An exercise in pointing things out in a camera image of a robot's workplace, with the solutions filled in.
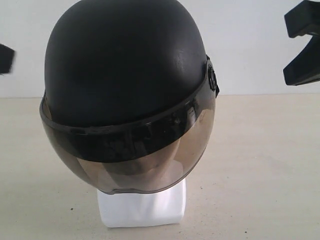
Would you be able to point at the black helmet with visor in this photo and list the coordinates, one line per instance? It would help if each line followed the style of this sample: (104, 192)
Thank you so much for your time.
(130, 94)

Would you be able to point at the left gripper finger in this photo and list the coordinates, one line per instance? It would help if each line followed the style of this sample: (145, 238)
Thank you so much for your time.
(7, 55)

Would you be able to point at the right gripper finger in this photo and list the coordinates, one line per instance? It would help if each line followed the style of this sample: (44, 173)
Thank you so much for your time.
(305, 67)
(303, 19)

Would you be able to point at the white mannequin head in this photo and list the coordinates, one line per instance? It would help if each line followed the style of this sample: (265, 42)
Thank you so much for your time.
(142, 202)

